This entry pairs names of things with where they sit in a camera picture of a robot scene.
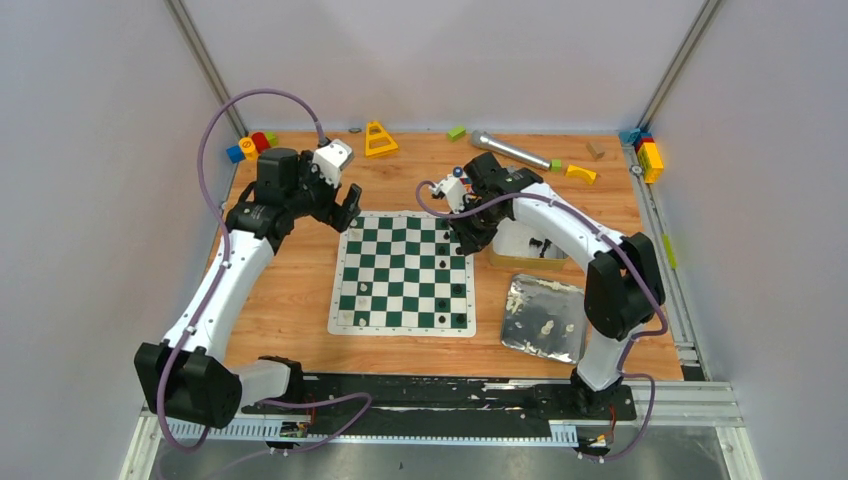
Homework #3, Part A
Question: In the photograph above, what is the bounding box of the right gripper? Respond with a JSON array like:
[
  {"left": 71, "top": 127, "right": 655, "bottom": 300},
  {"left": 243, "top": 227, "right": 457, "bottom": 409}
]
[{"left": 446, "top": 197, "right": 506, "bottom": 256}]

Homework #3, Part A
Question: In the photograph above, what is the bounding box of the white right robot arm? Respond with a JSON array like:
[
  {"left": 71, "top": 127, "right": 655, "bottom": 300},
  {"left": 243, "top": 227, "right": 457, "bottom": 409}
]
[{"left": 431, "top": 153, "right": 665, "bottom": 418}]

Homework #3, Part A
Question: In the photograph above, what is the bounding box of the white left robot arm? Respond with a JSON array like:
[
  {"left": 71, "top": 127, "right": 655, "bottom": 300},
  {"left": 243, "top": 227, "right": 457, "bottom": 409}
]
[{"left": 134, "top": 140, "right": 362, "bottom": 429}]

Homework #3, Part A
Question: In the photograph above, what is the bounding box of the metal tin with black pieces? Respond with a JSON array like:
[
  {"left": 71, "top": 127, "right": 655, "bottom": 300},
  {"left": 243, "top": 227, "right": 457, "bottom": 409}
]
[{"left": 486, "top": 219, "right": 569, "bottom": 271}]

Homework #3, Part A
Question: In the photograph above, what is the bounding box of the green white chess mat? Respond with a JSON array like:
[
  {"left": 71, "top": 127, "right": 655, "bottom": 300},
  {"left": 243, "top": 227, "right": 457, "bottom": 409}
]
[{"left": 327, "top": 211, "right": 477, "bottom": 338}]

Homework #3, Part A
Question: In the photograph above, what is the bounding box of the colourful cylinder block row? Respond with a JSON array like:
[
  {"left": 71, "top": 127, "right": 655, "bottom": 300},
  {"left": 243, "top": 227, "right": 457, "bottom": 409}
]
[{"left": 226, "top": 131, "right": 278, "bottom": 164}]

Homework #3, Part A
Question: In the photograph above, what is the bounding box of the silver microphone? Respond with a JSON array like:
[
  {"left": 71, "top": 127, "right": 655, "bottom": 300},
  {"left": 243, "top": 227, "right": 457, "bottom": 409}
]
[{"left": 470, "top": 130, "right": 552, "bottom": 171}]

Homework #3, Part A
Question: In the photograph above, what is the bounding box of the metal tin lid tray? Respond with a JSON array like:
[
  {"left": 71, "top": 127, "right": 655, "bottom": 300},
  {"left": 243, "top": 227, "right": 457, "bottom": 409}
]
[{"left": 500, "top": 274, "right": 588, "bottom": 365}]

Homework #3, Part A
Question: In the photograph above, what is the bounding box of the yellow arch block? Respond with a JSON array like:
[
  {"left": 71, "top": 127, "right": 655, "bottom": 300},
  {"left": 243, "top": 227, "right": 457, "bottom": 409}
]
[{"left": 565, "top": 165, "right": 597, "bottom": 185}]

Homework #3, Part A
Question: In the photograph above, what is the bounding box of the tan wooden block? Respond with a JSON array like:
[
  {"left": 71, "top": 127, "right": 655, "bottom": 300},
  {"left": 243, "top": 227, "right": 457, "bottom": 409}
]
[{"left": 586, "top": 142, "right": 606, "bottom": 160}]

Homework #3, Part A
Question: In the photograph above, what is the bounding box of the yellow red blue brick tower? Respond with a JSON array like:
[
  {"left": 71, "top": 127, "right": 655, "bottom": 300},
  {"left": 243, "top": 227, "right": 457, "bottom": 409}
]
[{"left": 634, "top": 132, "right": 664, "bottom": 184}]

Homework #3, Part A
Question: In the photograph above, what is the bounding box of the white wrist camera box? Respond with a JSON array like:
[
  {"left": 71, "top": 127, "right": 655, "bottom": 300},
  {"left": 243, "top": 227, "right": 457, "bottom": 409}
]
[{"left": 312, "top": 139, "right": 354, "bottom": 188}]

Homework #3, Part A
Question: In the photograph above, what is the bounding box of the white right camera box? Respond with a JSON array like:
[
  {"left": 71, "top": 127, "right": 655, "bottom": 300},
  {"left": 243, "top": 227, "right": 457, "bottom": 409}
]
[{"left": 430, "top": 175, "right": 467, "bottom": 214}]

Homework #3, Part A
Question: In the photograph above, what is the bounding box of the green block near wall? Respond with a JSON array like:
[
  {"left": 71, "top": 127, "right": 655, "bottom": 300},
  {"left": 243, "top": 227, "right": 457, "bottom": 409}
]
[{"left": 446, "top": 125, "right": 467, "bottom": 142}]

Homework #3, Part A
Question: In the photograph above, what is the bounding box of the yellow triangular frame block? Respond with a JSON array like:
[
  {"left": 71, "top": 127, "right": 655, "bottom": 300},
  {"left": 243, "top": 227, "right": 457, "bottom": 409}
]
[{"left": 365, "top": 121, "right": 399, "bottom": 158}]

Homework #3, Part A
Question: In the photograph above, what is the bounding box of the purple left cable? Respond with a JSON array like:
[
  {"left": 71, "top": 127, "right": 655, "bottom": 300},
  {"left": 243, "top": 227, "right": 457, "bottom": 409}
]
[{"left": 155, "top": 87, "right": 374, "bottom": 476}]

